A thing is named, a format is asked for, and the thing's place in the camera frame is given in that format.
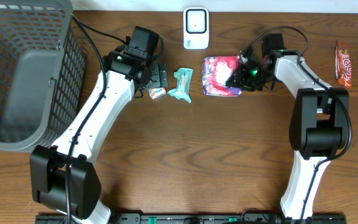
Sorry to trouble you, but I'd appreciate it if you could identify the orange white snack packet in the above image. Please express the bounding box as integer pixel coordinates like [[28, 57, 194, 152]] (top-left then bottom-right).
[[149, 88, 167, 100]]

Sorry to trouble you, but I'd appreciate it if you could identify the teal snack wrapper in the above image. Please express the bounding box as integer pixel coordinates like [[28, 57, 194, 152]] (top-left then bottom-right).
[[168, 68, 193, 103]]

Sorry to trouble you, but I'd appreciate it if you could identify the pink purple snack packet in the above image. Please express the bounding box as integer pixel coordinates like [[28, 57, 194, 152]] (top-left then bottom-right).
[[202, 56, 242, 97]]

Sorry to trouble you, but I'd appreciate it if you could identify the orange chocolate bar wrapper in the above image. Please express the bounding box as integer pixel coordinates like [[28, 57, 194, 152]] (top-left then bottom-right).
[[336, 41, 352, 87]]

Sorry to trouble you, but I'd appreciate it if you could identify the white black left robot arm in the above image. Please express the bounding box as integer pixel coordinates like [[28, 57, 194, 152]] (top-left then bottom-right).
[[30, 50, 168, 223]]

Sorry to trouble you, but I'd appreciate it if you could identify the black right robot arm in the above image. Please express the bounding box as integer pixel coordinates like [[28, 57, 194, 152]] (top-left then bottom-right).
[[226, 47, 352, 223]]

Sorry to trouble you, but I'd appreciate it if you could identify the white barcode scanner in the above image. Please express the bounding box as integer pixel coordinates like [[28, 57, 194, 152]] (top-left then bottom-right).
[[183, 7, 209, 50]]

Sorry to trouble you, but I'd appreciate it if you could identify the dark grey plastic basket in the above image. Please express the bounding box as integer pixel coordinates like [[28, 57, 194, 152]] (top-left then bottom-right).
[[0, 1, 85, 152]]

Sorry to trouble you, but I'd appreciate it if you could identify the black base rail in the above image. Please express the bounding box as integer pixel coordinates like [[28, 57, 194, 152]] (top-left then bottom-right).
[[34, 211, 347, 224]]

